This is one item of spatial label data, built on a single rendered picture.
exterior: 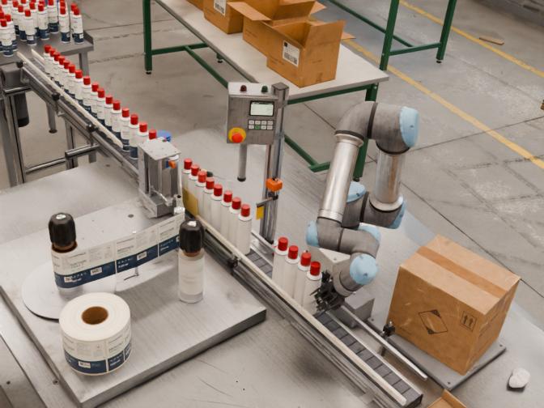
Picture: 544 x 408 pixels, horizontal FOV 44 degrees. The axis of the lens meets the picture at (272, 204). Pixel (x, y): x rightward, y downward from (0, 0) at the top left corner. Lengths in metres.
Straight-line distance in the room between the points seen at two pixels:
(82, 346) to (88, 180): 1.13
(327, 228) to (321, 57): 2.07
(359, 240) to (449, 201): 2.64
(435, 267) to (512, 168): 3.03
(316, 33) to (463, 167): 1.71
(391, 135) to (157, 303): 0.94
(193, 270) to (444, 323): 0.80
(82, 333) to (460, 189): 3.26
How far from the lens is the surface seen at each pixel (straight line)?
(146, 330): 2.23
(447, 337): 2.23
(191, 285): 2.26
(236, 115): 2.30
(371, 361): 2.20
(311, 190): 2.97
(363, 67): 4.34
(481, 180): 4.94
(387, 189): 2.32
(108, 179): 3.01
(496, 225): 4.53
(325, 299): 2.11
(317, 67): 4.00
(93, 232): 2.63
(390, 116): 2.11
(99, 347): 2.04
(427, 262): 2.22
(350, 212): 2.43
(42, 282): 2.42
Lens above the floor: 2.48
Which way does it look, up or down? 35 degrees down
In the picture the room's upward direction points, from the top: 5 degrees clockwise
